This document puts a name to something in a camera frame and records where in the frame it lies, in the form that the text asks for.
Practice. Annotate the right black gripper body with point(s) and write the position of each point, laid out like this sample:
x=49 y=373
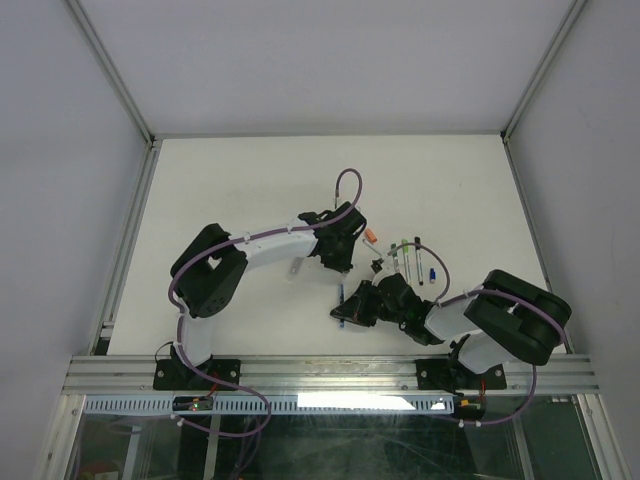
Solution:
x=395 y=317

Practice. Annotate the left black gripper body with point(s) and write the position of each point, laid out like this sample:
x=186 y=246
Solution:
x=341 y=258

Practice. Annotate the blue gel pen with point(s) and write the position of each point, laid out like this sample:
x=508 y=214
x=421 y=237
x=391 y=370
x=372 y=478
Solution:
x=341 y=301

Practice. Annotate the white pen light green end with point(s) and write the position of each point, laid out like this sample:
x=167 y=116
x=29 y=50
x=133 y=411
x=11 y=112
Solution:
x=407 y=266

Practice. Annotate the white pen dark green end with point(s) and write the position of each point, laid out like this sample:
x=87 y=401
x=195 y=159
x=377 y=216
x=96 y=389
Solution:
x=395 y=263

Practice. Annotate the white pen black end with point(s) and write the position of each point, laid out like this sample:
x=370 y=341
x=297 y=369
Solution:
x=419 y=267

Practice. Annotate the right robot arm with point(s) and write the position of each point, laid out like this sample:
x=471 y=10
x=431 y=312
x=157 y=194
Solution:
x=505 y=318

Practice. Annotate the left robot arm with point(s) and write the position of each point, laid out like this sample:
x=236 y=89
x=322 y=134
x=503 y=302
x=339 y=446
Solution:
x=207 y=274

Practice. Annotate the orange pen cap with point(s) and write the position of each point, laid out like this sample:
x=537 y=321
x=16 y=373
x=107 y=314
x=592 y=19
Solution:
x=370 y=236

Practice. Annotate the orange tip marker pen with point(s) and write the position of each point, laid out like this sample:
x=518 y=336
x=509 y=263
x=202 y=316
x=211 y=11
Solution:
x=296 y=265

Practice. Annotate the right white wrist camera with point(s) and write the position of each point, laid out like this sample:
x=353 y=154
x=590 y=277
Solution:
x=383 y=266

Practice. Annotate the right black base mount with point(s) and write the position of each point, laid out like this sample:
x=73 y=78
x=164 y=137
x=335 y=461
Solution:
x=439 y=374

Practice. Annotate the white slotted cable duct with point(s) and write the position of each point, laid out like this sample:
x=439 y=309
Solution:
x=310 y=403

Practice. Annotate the aluminium mounting rail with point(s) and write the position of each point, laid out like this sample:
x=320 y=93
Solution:
x=564 y=374

